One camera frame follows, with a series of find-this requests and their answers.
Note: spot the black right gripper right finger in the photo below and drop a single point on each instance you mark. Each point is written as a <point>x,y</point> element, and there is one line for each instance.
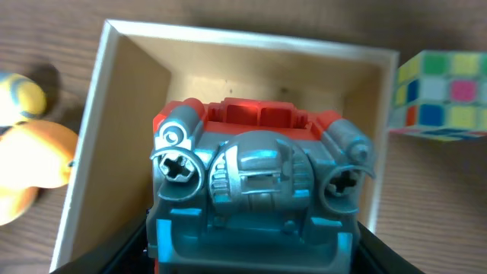
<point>373,256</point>

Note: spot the red grey toy truck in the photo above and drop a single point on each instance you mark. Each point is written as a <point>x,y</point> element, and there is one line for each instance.
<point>254,186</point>

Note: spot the white open cardboard box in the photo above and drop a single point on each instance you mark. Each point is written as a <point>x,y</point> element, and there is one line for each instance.
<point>142,67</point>

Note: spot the yellow grey ball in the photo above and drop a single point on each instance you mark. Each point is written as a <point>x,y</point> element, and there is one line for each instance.
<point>21,99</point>

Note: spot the orange toy dinosaur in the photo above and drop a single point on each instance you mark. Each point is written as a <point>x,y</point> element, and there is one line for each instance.
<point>35,155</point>

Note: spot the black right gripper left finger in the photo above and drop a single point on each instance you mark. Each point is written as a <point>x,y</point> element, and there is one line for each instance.
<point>106,254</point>

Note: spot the multicolour puzzle cube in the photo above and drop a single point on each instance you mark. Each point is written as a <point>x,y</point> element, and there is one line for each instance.
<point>440,95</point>

